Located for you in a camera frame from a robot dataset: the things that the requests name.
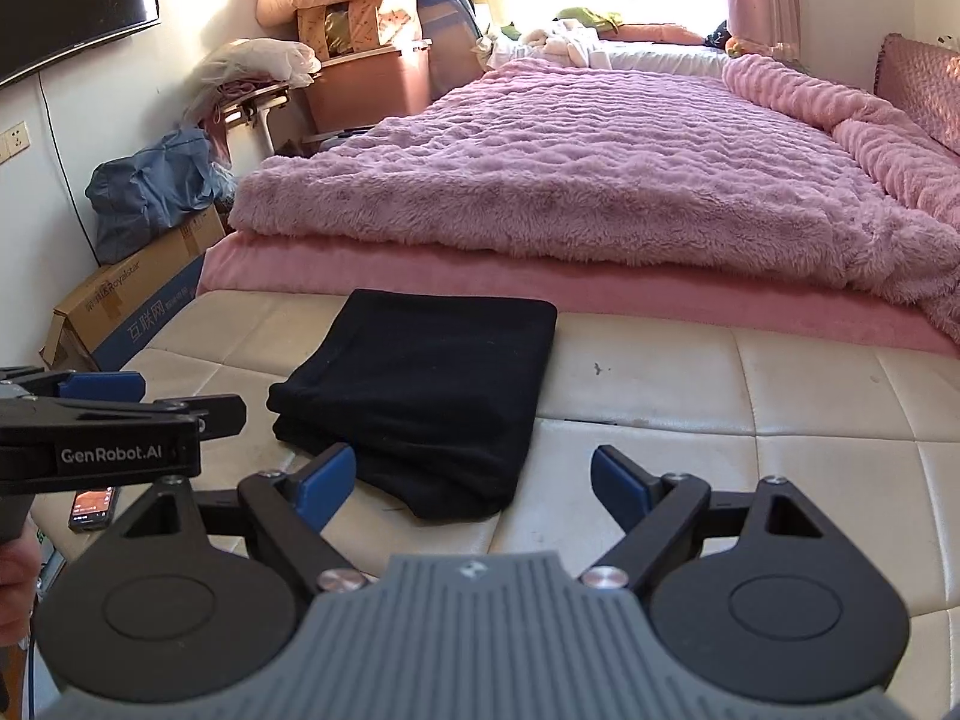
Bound pink fluffy blanket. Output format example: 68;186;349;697
231;55;958;335

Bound smartphone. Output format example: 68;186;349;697
68;488;117;533

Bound white cloth pile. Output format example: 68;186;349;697
182;37;320;124

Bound wall power socket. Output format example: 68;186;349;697
0;122;31;163

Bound cream leather bed bench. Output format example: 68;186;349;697
29;287;960;720

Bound blue bag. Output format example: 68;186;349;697
85;127;236;265

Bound person left hand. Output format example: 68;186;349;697
0;520;41;647

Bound black pants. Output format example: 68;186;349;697
267;289;558;520

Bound cardboard box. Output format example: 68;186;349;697
41;206;224;372

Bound black wall television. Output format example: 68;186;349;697
2;0;160;85

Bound pink bed sheet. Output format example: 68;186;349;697
199;232;958;358

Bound pink quilted headboard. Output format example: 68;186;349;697
874;32;960;153

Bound brown storage box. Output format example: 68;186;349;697
304;41;431;132

